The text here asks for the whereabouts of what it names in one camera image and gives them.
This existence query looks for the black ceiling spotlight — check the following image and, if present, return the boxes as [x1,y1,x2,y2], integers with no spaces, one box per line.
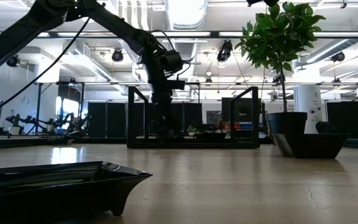
[111,49,124,63]
[330,51,346,63]
[216,39,234,63]
[6,54,21,68]

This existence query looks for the white round pillar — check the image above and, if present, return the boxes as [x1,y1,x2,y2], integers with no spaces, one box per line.
[293,85,323,134]

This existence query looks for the square wavy black plate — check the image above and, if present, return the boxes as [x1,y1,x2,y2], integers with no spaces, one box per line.
[272,133,351,159]

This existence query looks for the person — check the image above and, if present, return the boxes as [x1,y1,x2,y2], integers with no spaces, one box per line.
[216,120,229,139]

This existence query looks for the small square black plate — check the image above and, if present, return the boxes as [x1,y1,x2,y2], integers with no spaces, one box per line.
[0,161,154,224]

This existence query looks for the silver ventilation duct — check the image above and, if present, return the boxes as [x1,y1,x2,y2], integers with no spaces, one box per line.
[165,0,208,98]

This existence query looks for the black mesh tray with handles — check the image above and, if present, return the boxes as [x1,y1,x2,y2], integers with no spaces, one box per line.
[127,86,260,149]

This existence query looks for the black partition panel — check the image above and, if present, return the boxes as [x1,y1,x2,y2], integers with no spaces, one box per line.
[326,101,358,139]
[87,101,127,138]

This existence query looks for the green potted plant black pot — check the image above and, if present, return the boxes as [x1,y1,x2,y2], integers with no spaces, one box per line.
[234,1,326,147]

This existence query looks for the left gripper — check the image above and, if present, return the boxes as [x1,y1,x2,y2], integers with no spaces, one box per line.
[141,45,186,140]

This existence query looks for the black overhead light bar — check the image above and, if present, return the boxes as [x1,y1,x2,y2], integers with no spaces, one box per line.
[0,30,358,40]

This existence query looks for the black metal stand frame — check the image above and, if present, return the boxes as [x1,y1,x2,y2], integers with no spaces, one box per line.
[35,81,86,135]

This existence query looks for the office chair with black jacket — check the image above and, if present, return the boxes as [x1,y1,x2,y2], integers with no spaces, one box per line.
[314,121,343,135]

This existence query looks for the black background robot arms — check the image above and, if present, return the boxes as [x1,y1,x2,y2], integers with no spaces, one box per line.
[4,111,90,138]

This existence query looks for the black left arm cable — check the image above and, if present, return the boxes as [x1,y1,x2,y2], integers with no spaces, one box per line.
[0,17,91,123]

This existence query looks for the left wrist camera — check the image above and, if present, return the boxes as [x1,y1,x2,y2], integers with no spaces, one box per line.
[159,49,185,75]

